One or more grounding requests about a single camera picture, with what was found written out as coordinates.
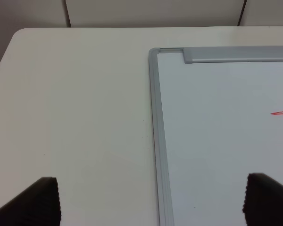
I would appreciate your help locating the white whiteboard with grey frame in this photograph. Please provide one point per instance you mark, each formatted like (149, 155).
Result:
(217, 116)

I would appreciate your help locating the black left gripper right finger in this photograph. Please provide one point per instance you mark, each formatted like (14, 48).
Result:
(263, 204)

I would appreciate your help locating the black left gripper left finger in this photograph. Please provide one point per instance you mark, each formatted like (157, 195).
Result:
(37, 205)

